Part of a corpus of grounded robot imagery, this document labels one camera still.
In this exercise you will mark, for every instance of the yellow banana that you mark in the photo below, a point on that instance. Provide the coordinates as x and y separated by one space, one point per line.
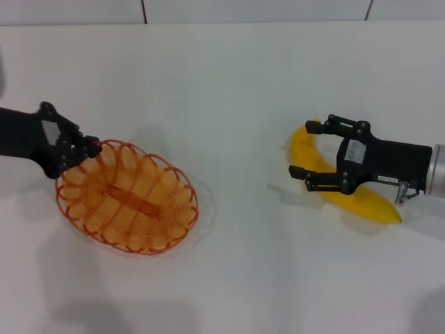
368 205

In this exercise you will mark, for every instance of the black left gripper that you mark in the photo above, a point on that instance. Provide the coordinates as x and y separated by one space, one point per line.
24 135

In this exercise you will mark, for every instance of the orange plastic woven basket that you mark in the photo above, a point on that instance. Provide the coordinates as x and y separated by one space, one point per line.
139 208

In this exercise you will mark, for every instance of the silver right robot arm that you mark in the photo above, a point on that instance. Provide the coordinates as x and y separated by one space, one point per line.
438 170

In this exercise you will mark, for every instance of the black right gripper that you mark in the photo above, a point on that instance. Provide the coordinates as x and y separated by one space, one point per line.
393 163

